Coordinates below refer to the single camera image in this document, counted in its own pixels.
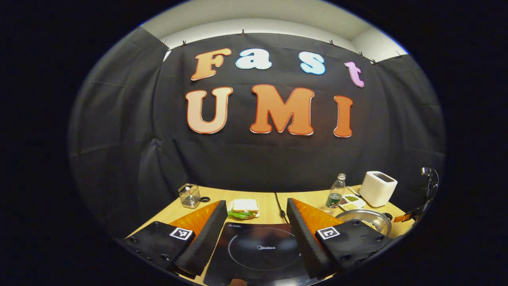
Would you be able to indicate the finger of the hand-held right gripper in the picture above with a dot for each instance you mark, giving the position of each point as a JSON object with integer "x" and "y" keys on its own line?
{"x": 405, "y": 217}

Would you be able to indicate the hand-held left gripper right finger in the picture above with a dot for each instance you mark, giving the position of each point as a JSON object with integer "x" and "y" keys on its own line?
{"x": 307, "y": 238}

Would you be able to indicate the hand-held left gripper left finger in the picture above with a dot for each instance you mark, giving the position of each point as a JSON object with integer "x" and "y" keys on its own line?
{"x": 206, "y": 238}

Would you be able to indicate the black induction cooktop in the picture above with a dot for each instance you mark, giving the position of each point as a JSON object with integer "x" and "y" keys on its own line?
{"x": 254, "y": 250}

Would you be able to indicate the pile of yellow soybeans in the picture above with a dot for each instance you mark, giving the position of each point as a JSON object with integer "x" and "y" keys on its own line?
{"x": 371, "y": 225}

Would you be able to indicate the white toaster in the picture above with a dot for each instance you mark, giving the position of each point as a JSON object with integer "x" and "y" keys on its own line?
{"x": 377, "y": 190}

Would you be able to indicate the small glass cup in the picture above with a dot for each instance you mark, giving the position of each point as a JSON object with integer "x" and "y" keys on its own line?
{"x": 189, "y": 196}

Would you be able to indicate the clear plastic water bottle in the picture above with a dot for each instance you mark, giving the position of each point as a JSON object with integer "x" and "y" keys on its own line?
{"x": 335, "y": 196}

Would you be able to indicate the sandwich on white plate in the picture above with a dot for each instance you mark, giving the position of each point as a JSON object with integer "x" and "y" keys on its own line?
{"x": 245, "y": 205}

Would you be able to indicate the white divided bean tray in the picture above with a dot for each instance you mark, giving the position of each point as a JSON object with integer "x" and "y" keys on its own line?
{"x": 351, "y": 202}

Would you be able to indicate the black backdrop cloth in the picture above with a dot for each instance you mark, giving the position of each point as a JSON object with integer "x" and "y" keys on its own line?
{"x": 119, "y": 139}

